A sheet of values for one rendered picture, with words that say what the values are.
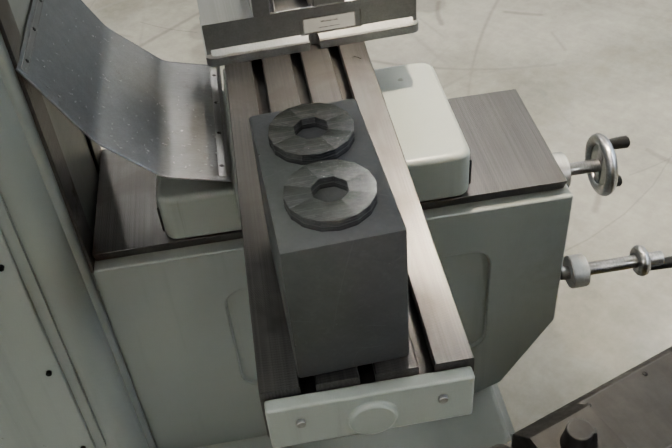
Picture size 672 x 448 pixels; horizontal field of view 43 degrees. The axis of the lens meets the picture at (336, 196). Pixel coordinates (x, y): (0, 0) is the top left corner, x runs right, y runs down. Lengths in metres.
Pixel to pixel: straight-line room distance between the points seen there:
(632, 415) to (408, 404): 0.50
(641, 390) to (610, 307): 0.91
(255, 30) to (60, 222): 0.42
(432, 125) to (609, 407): 0.51
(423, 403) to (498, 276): 0.63
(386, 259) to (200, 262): 0.63
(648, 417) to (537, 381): 0.77
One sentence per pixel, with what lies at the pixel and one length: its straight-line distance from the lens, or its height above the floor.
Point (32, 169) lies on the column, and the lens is 1.24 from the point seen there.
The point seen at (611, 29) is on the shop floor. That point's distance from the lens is 3.34.
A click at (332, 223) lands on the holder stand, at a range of 0.78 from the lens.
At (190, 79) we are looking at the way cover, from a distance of 1.48.
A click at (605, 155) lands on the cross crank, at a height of 0.69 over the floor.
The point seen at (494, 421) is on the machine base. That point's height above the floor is 0.20.
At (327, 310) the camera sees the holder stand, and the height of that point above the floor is 1.05.
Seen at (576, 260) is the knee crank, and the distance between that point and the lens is 1.58.
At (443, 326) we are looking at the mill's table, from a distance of 0.95.
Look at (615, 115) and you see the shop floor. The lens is 2.89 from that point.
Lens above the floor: 1.67
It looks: 41 degrees down
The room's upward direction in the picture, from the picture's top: 5 degrees counter-clockwise
